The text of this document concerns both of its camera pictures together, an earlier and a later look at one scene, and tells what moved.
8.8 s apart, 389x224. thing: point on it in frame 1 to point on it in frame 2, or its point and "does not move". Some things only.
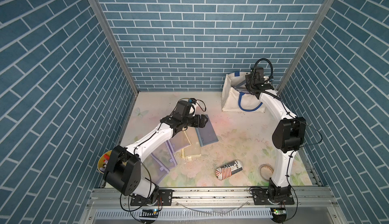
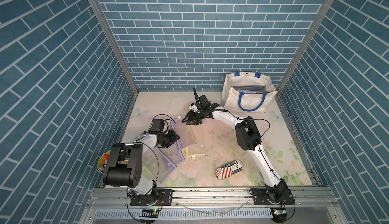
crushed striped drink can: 229,169 does not move
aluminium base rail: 113,206 does not move
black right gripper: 247,78 to 191,118
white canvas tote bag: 235,97 does not move
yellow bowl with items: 103,161 does not move
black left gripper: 201,123 to 173,138
